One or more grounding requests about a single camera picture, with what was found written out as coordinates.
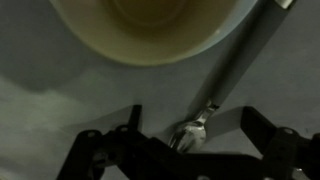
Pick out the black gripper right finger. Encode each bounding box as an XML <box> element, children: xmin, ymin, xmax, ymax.
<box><xmin>240</xmin><ymin>105</ymin><xmax>280</xmax><ymax>156</ymax></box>

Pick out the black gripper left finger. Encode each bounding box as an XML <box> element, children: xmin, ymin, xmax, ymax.
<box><xmin>127</xmin><ymin>103</ymin><xmax>144</xmax><ymax>134</ymax></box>

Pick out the metal spoon grey handle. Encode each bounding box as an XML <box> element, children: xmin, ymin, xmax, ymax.
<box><xmin>167</xmin><ymin>0</ymin><xmax>298</xmax><ymax>154</ymax></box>

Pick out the white saucer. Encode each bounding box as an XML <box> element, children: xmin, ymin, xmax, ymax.
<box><xmin>48</xmin><ymin>0</ymin><xmax>259</xmax><ymax>67</ymax></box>

